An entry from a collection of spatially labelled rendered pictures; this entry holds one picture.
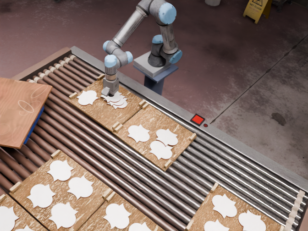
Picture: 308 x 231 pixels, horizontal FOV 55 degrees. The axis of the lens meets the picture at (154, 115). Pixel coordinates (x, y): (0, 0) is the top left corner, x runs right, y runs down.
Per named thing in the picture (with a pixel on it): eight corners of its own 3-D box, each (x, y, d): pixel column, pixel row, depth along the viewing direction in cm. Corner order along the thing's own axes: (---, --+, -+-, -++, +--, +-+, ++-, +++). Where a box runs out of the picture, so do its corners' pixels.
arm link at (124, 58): (123, 45, 191) (109, 51, 186) (134, 54, 186) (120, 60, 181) (123, 55, 197) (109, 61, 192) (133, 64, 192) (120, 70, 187)
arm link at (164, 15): (171, 48, 232) (160, -8, 184) (184, 58, 225) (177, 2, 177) (160, 58, 229) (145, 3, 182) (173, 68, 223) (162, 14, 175)
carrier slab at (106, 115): (103, 76, 221) (103, 75, 220) (146, 103, 207) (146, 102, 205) (68, 101, 201) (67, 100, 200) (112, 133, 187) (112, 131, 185)
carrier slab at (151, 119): (147, 105, 206) (148, 103, 205) (196, 136, 191) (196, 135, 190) (112, 134, 186) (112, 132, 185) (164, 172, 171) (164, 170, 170)
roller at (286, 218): (53, 69, 228) (52, 64, 224) (295, 223, 163) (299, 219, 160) (48, 72, 225) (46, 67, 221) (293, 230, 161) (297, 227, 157)
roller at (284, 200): (63, 63, 233) (62, 58, 230) (301, 209, 169) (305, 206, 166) (58, 66, 231) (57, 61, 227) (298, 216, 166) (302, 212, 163)
